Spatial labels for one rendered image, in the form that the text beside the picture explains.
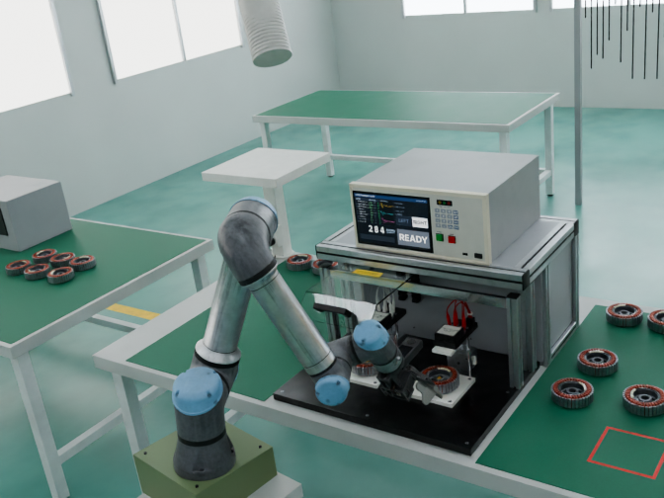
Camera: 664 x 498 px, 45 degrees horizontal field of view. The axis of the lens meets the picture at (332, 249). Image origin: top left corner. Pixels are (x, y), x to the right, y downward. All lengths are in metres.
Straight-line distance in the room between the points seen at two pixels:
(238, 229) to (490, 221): 0.77
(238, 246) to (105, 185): 5.72
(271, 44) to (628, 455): 2.00
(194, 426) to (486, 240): 0.91
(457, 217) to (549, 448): 0.65
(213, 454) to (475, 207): 0.93
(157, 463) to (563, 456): 1.00
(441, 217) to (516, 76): 6.78
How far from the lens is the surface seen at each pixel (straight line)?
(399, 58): 9.59
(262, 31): 3.28
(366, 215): 2.40
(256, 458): 2.07
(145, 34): 7.75
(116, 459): 3.74
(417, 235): 2.33
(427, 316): 2.59
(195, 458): 1.99
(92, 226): 4.31
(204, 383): 1.94
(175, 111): 7.97
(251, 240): 1.75
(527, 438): 2.19
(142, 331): 3.03
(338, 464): 3.40
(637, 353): 2.58
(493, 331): 2.50
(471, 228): 2.24
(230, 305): 1.95
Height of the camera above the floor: 2.03
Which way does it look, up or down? 22 degrees down
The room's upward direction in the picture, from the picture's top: 7 degrees counter-clockwise
